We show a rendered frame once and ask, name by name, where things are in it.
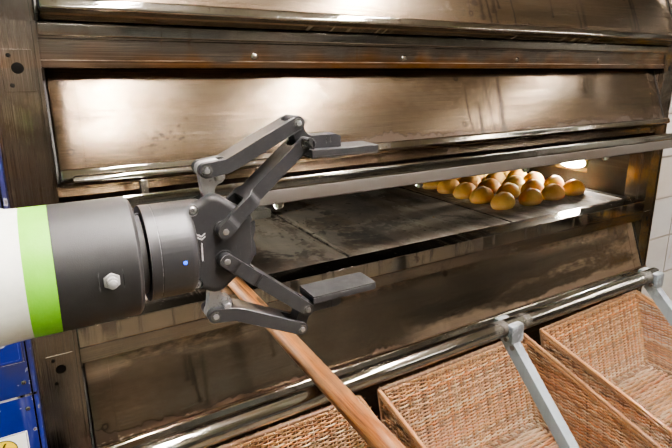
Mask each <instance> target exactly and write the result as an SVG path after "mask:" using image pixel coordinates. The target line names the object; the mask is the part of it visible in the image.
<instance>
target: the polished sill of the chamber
mask: <svg viewBox="0 0 672 448"><path fill-rule="evenodd" d="M643 208H644V200H639V199H634V198H630V197H627V198H623V199H618V200H613V201H609V202H604V203H599V204H595V205H590V206H585V207H581V208H576V209H571V210H567V211H562V212H557V213H553V214H548V215H543V216H539V217H534V218H529V219H525V220H520V221H515V222H511V223H506V224H501V225H497V226H492V227H487V228H483V229H478V230H473V231H469V232H464V233H459V234H455V235H450V236H445V237H441V238H436V239H431V240H427V241H422V242H417V243H413V244H408V245H403V246H399V247H394V248H389V249H385V250H380V251H375V252H371V253H366V254H361V255H357V256H352V257H347V258H343V259H338V260H333V261H329V262H324V263H319V264H315V265H310V266H305V267H301V268H296V269H291V270H287V271H282V272H277V273H273V274H268V275H269V276H271V277H273V278H274V279H276V280H277V281H279V282H281V283H282V284H284V285H286V286H287V287H289V288H290V289H292V290H294V291H295V292H298V293H299V294H300V295H301V293H300V285H304V284H309V283H313V282H317V281H322V280H326V279H331V278H335V277H339V276H344V275H348V274H352V273H357V272H361V273H363V274H364V275H366V276H368V277H369V278H371V277H375V276H379V275H383V274H387V273H391V272H396V271H400V270H404V269H408V268H412V267H416V266H420V265H424V264H428V263H432V262H437V261H441V260H445V259H449V258H453V257H457V256H461V255H465V254H469V253H474V252H478V251H482V250H486V249H490V248H494V247H498V246H502V245H506V244H511V243H515V242H519V241H523V240H527V239H531V238H535V237H539V236H543V235H547V234H552V233H556V232H560V231H564V230H568V229H572V228H576V227H580V226H584V225H589V224H593V223H597V222H601V221H605V220H609V219H613V218H617V217H621V216H626V215H630V214H634V213H638V212H642V211H643ZM243 281H244V282H245V283H246V284H247V285H248V286H249V287H250V288H251V289H252V290H253V291H254V292H255V293H256V294H257V295H258V296H259V297H260V298H261V299H262V300H263V301H264V302H265V303H268V302H272V301H276V300H278V299H276V298H275V297H273V296H271V295H270V294H268V293H266V292H265V291H263V290H261V289H260V288H258V287H256V286H253V285H251V284H250V283H248V282H246V281H245V280H243ZM221 292H222V293H226V294H227V295H228V296H229V297H230V298H234V299H239V298H238V296H237V295H236V294H235V293H234V292H233V291H232V290H231V289H230V287H229V286H228V285H227V286H226V287H225V288H224V289H222V290H221ZM205 300H206V290H204V289H199V290H196V291H193V292H191V293H186V294H181V295H176V296H172V297H167V298H162V299H158V300H153V301H149V300H146V301H145V307H144V310H143V311H142V313H141V314H140V315H136V316H132V317H127V318H123V319H118V320H114V321H109V322H105V323H100V324H95V325H91V326H86V327H82V328H77V329H76V331H77V339H78V346H79V348H83V347H87V346H92V345H96V344H100V343H104V342H108V341H112V340H116V339H120V338H124V337H129V336H133V335H137V334H141V333H145V332H149V331H153V330H157V329H161V328H166V327H170V326H174V325H178V324H182V323H186V322H190V321H194V320H198V319H202V318H207V316H206V315H205V314H204V312H203V311H202V309H201V305H202V303H203V302H204V301H205ZM239 300H240V299H239Z"/></svg>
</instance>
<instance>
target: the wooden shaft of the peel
mask: <svg viewBox="0 0 672 448"><path fill-rule="evenodd" d="M228 286H229V287H230V289H231V290H232V291H233V292H234V293H235V294H236V295H237V296H238V298H239V299H240V300H243V301H247V302H251V303H255V304H259V305H263V306H267V307H269V306H268V305H267V304H266V303H265V302H264V301H263V300H262V299H261V298H260V297H259V296H258V295H257V294H256V293H255V292H254V291H253V290H252V289H251V288H250V287H249V286H248V285H247V284H246V283H245V282H244V281H243V280H242V279H241V278H240V277H238V276H236V277H235V278H234V279H233V280H232V281H231V282H230V283H229V284H228ZM265 328H266V327H265ZM266 329H267V331H268V332H269V333H270V334H271V335H272V336H273V337H274V338H275V340H276V341H277V342H278V343H279V344H280V345H281V346H282V348H283V349H284V350H285V351H286V352H287V353H288V354H289V355H290V357H291V358H292V359H293V360H294V361H295V362H296V363H297V365H298V366H299V367H300V368H301V369H302V370H303V371H304V373H305V374H306V375H307V376H308V377H309V378H310V379H311V380H312V382H313V383H314V384H315V385H316V386H317V387H318V388H319V390H320V391H321V392H322V393H323V394H324V395H325V396H326V398H327V399H328V400H329V401H330V402H331V403H332V404H333V405H334V407H335V408H336V409H337V410H338V411H339V412H340V413H341V415H342V416H343V417H344V418H345V419H346V420H347V421H348V422H349V424H350V425H351V426H352V427H353V428H354V429H355V430H356V432H357V433H358V434H359V435H360V436H361V437H362V438H363V440H364V441H365V442H366V443H367V444H368V445H369V446H370V447H371V448H406V447H405V446H404V445H403V444H402V443H401V442H400V441H399V440H398V439H397V438H396V437H395V436H394V435H393V434H392V433H391V432H390V430H389V429H388V428H387V427H386V426H385V425H384V424H383V423H382V422H381V421H380V420H379V419H378V418H377V417H376V416H375V415H374V414H373V413H372V412H371V411H370V410H369V409H368V408H367V407H366V406H365V405H364V404H363V403H362V402H361V401H360V400H359V399H358V398H357V397H356V396H355V395H354V394H353V393H352V391H351V390H350V389H349V388H348V387H347V386H346V385H345V384H344V383H343V382H342V381H341V380H340V379H339V378H338V377H337V376H336V375H335V374H334V373H333V372H332V371H331V370H330V369H329V368H328V367H327V366H326V365H325V364H324V363H323V362H322V361H321V360H320V359H319V358H318V357H317V356H316V355H315V353H314V352H313V351H312V350H311V349H310V348H309V347H308V346H307V345H306V344H305V343H304V342H303V341H302V340H301V339H300V338H299V337H298V336H297V335H296V334H293V333H288V332H284V331H279V330H275V329H270V328H266Z"/></svg>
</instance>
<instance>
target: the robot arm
mask: <svg viewBox="0 0 672 448"><path fill-rule="evenodd" d="M304 125H305V121H304V119H303V118H302V117H301V116H297V115H291V114H284V115H282V116H281V117H279V118H278V119H276V120H274V121H273V122H271V123H270V124H268V125H266V126H264V127H263V128H261V129H259V130H258V131H256V132H254V133H253V134H251V135H249V136H248V137H246V138H245V139H243V140H241V141H240V142H238V143H236V144H235V145H233V146H231V147H230V148H228V149H226V150H225V151H223V152H221V153H220V154H218V155H215V156H210V157H205V158H200V159H196V160H194V161H193V162H192V164H191V168H192V171H193V172H195V173H196V174H197V179H198V184H199V190H200V194H198V195H197V196H195V197H193V198H191V199H186V200H177V201H169V202H161V203H153V204H144V205H136V206H135V208H134V214H133V211H132V208H131V205H130V203H129V201H128V200H127V199H126V198H125V197H123V196H119V197H110V198H101V199H92V200H84V201H75V202H66V203H57V204H48V205H40V206H31V207H22V208H13V209H1V208H0V347H3V346H6V345H10V344H13V343H17V342H21V341H25V340H29V339H33V338H37V337H42V336H46V335H51V334H55V333H60V332H64V331H68V330H73V329H77V328H82V327H86V326H91V325H95V324H100V323H105V322H109V321H114V320H118V319H123V318H127V317H132V316H136V315H140V314H141V313H142V311H143V310H144V307H145V294H146V297H147V298H148V300H149V301H153V300H158V299H162V298H167V297H172V296H176V295H181V294H186V293H191V292H193V291H196V290H199V289H204V290H206V300H205V301H204V302H203V303H202V305H201V309H202V311H203V312H204V314H205V315H206V316H207V318H208V319H209V321H210V322H211V323H222V322H229V321H238V322H243V323H247V324H252V325H256V326H261V327H266V328H270V329H275V330H279V331H284V332H288V333H293V334H297V335H303V334H305V333H306V332H307V330H308V325H307V324H306V323H307V320H308V317H309V315H311V314H312V313H313V312H314V311H318V310H321V309H325V308H327V307H328V308H329V307H333V306H337V305H338V304H339V303H341V297H345V296H349V295H353V294H357V293H361V292H365V291H369V290H373V289H376V281H374V280H373V279H371V278H369V277H368V276H366V275H364V274H363V273H361V272H357V273H352V274H348V275H344V276H339V277H335V278H331V279H326V280H322V281H317V282H313V283H309V284H304V285H300V293H301V294H302V295H303V296H301V295H300V294H299V293H298V292H295V291H294V290H292V289H290V288H289V287H287V286H286V285H284V284H282V283H281V282H279V281H277V280H276V279H274V278H273V277H271V276H269V275H268V274H266V273H265V272H263V271H261V270H260V269H258V268H257V267H255V266H253V265H252V264H251V262H252V260H253V258H254V256H255V255H256V245H255V242H254V239H253V238H254V233H255V221H254V220H253V219H252V216H251V215H250V214H251V213H252V212H253V211H254V210H255V209H256V208H257V207H258V206H259V204H260V201H261V199H262V198H263V197H264V196H265V195H266V194H267V193H268V192H269V191H270V190H271V189H272V188H273V187H274V185H275V184H276V183H277V182H278V181H279V180H280V179H281V178H282V177H283V176H284V175H285V174H286V173H287V172H288V171H289V170H290V169H291V168H292V167H293V166H294V165H295V164H296V163H297V162H298V161H299V159H300V158H301V157H302V156H305V157H308V158H311V159H317V158H327V157H338V156H348V155H358V154H369V153H378V150H379V145H378V144H374V143H370V142H365V141H352V142H341V135H338V134H335V133H330V132H324V133H310V134H308V133H307V132H306V131H305V128H304ZM285 139H286V140H285ZM284 140H285V141H284ZM282 141H284V142H283V143H282V144H281V145H280V146H279V147H278V148H277V149H276V150H275V151H274V152H273V153H272V154H271V155H270V156H269V158H268V159H267V160H266V161H265V162H264V163H263V164H262V165H261V166H260V167H259V168H258V169H257V170H256V171H255V172H254V173H253V174H252V175H251V176H250V177H249V178H248V179H247V180H246V181H245V182H244V183H243V184H242V185H241V186H238V187H236V188H235V189H234V190H233V191H232V192H231V193H230V194H229V195H228V196H227V197H226V198H224V197H223V196H221V195H219V194H217V193H216V192H215V188H216V186H217V185H218V184H220V183H222V182H223V181H224V179H225V174H229V173H231V172H233V171H235V170H237V169H239V168H240V167H242V166H244V165H245V164H247V163H248V162H250V161H252V160H253V159H255V158H256V157H258V156H260V155H261V154H263V153H264V152H266V151H268V150H269V149H271V148H272V147H274V146H276V145H277V144H279V143H280V142H282ZM236 276H238V277H240V278H241V279H243V280H245V281H246V282H248V283H250V284H251V285H253V286H256V287H258V288H260V289H261V290H263V291H265V292H266V293H268V294H270V295H271V296H273V297H275V298H276V299H278V300H280V301H281V302H283V303H285V304H286V305H288V306H290V307H291V308H292V310H291V312H288V311H284V310H280V309H276V308H271V307H267V306H263V305H259V304H255V303H251V302H247V301H243V300H239V299H234V298H230V297H229V296H228V295H227V294H226V293H222V292H221V290H222V289H224V288H225V287H226V286H227V285H228V284H229V283H230V282H231V281H232V280H233V279H234V278H235V277H236Z"/></svg>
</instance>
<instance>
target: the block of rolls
mask: <svg viewBox="0 0 672 448"><path fill-rule="evenodd" d="M543 183H544V184H543ZM500 185H501V186H500ZM422 187H423V188H424V189H429V190H433V189H437V191H438V193H440V194H453V195H454V197H455V198H457V199H469V200H470V202H471V203H474V204H485V203H490V202H491V203H490V205H491V207H492V208H493V209H495V210H508V209H511V208H513V207H514V206H515V198H517V197H518V196H519V195H520V196H519V198H518V201H519V203H520V204H521V205H523V206H534V205H538V204H540V203H541V202H542V201H543V200H549V201H553V200H560V199H563V198H564V196H565V195H566V196H577V195H582V194H583V193H584V192H585V186H584V184H583V183H582V182H581V181H579V180H575V179H571V180H569V181H567V182H566V183H565V184H564V181H563V179H562V178H561V177H560V176H556V175H553V176H550V177H549V178H547V179H546V180H545V182H544V178H543V176H542V175H541V174H540V173H538V172H534V171H532V172H529V173H528V174H527V173H526V172H523V171H522V169H520V170H513V171H506V172H498V173H491V174H484V175H477V176H470V177H463V178H456V179H449V180H442V181H435V182H428V183H423V186H422ZM520 190H521V194H520ZM494 194H496V195H495V196H494Z"/></svg>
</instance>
